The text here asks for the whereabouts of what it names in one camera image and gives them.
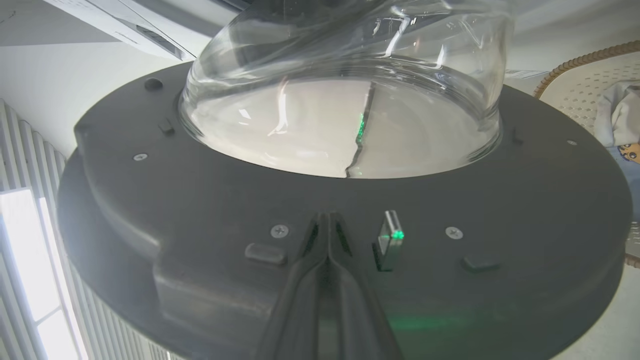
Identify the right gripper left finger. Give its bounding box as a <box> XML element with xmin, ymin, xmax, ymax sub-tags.
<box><xmin>256</xmin><ymin>213</ymin><xmax>330</xmax><ymax>360</ymax></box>

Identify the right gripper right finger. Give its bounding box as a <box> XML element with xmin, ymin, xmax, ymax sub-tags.
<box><xmin>328</xmin><ymin>213</ymin><xmax>404</xmax><ymax>360</ymax></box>

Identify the dark grey glass washer door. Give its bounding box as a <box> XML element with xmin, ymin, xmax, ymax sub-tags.
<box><xmin>56</xmin><ymin>0</ymin><xmax>634</xmax><ymax>360</ymax></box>

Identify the blue garment with orange print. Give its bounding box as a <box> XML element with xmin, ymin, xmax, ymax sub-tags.
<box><xmin>606</xmin><ymin>142</ymin><xmax>640</xmax><ymax>222</ymax></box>

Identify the cream perforated laundry basket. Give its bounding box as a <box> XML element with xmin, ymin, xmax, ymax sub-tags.
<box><xmin>533</xmin><ymin>41</ymin><xmax>640</xmax><ymax>269</ymax></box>

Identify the pale grey cloth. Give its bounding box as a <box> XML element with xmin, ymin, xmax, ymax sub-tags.
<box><xmin>594</xmin><ymin>81</ymin><xmax>640</xmax><ymax>149</ymax></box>

